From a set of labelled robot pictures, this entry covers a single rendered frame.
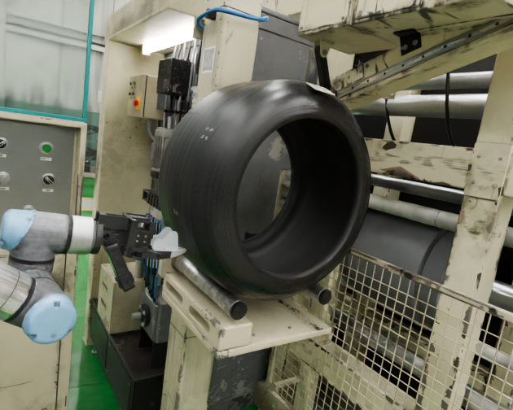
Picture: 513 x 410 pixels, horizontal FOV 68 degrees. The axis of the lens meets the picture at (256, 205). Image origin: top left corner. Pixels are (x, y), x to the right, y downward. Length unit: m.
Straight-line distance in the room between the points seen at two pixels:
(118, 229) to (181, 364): 0.69
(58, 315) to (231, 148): 0.43
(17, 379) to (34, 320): 0.91
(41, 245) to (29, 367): 0.82
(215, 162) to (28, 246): 0.37
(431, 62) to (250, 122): 0.55
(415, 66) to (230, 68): 0.52
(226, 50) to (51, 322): 0.86
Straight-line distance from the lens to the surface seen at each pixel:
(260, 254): 1.22
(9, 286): 0.68
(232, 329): 0.93
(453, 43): 1.13
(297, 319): 1.16
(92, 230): 0.81
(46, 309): 0.68
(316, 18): 1.30
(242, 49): 1.24
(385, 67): 1.24
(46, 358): 1.56
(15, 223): 0.79
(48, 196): 1.40
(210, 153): 0.80
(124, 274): 0.86
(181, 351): 1.39
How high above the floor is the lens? 1.29
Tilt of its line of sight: 9 degrees down
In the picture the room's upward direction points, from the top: 8 degrees clockwise
